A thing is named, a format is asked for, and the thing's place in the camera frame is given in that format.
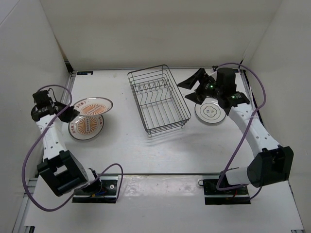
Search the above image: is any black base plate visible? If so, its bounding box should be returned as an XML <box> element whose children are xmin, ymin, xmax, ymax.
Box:
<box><xmin>198</xmin><ymin>179</ymin><xmax>251</xmax><ymax>205</ymax></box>
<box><xmin>71</xmin><ymin>176</ymin><xmax>120</xmax><ymax>204</ymax></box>

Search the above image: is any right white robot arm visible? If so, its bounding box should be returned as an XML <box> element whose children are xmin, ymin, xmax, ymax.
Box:
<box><xmin>178</xmin><ymin>67</ymin><xmax>294</xmax><ymax>194</ymax></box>

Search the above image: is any left table label sticker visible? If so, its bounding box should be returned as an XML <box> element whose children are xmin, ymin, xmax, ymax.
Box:
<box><xmin>76</xmin><ymin>71</ymin><xmax>93</xmax><ymax>75</ymax></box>

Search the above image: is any pink patterned plate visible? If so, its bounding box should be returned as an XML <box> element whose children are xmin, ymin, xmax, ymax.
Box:
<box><xmin>68</xmin><ymin>115</ymin><xmax>104</xmax><ymax>141</ymax></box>
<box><xmin>73</xmin><ymin>97</ymin><xmax>113</xmax><ymax>117</ymax></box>

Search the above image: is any white plate with dark rim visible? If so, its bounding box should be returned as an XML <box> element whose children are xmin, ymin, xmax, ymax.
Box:
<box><xmin>194</xmin><ymin>98</ymin><xmax>226</xmax><ymax>124</ymax></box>

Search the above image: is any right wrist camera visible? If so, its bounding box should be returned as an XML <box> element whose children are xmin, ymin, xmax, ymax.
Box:
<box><xmin>216</xmin><ymin>67</ymin><xmax>237</xmax><ymax>95</ymax></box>

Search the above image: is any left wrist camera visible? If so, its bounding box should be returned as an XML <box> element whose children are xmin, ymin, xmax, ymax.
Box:
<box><xmin>32</xmin><ymin>90</ymin><xmax>53</xmax><ymax>108</ymax></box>

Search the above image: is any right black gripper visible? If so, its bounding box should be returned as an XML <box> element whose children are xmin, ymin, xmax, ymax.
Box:
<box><xmin>177</xmin><ymin>68</ymin><xmax>223</xmax><ymax>105</ymax></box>

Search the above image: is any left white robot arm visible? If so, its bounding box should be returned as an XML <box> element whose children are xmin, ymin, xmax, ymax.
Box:
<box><xmin>31</xmin><ymin>100</ymin><xmax>104</xmax><ymax>197</ymax></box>

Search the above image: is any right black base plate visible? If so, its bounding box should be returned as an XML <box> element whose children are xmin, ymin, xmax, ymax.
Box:
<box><xmin>198</xmin><ymin>179</ymin><xmax>251</xmax><ymax>205</ymax></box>

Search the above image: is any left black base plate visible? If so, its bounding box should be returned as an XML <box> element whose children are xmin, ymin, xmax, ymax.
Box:
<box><xmin>71</xmin><ymin>176</ymin><xmax>120</xmax><ymax>204</ymax></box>

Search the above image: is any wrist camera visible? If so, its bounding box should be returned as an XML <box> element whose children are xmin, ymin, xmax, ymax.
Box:
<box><xmin>216</xmin><ymin>67</ymin><xmax>237</xmax><ymax>95</ymax></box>
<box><xmin>32</xmin><ymin>90</ymin><xmax>53</xmax><ymax>108</ymax></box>

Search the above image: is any metal wire dish rack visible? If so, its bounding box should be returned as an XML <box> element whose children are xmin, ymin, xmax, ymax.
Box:
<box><xmin>127</xmin><ymin>65</ymin><xmax>191</xmax><ymax>137</ymax></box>

